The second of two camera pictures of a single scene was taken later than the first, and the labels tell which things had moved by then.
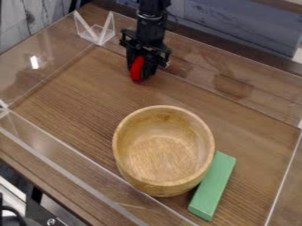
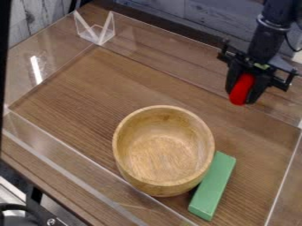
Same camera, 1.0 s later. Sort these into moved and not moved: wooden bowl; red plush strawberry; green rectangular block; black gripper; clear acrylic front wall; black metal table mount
Moved: black gripper; red plush strawberry
Not moved: green rectangular block; black metal table mount; clear acrylic front wall; wooden bowl
